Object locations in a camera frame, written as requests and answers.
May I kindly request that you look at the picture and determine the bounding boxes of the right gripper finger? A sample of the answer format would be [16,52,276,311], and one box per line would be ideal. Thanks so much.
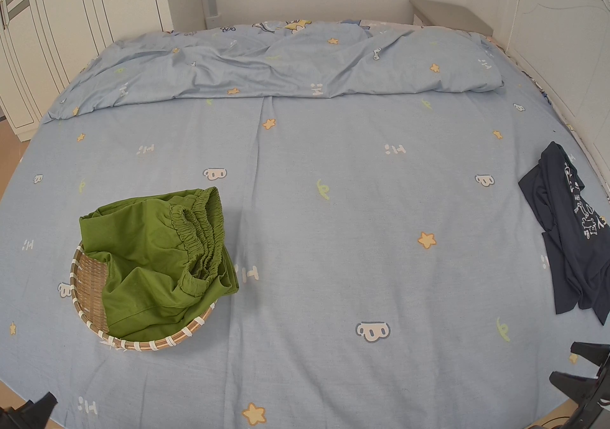
[570,342,610,364]
[549,371,603,404]

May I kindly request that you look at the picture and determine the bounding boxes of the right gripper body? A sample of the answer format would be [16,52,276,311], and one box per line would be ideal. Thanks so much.
[592,359,610,414]

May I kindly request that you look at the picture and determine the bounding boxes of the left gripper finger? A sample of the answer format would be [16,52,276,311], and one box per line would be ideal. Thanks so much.
[9,391,59,429]

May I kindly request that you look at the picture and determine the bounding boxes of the green shorts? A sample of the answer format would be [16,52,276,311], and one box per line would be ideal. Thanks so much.
[78,186,239,338]

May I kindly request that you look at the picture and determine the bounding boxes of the round woven basket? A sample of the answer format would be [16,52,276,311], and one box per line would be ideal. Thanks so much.
[71,244,217,352]

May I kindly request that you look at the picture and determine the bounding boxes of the dark blue printed T-shirt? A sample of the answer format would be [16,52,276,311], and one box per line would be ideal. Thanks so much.
[518,141,610,327]

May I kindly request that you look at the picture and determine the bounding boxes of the grey bedside table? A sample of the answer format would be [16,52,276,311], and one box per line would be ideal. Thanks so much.
[410,0,494,35]

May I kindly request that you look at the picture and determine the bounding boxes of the white wardrobe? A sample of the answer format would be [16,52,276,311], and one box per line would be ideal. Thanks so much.
[0,0,220,142]

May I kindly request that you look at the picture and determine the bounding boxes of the pale blue quilt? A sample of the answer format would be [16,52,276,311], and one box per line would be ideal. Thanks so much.
[42,17,506,125]

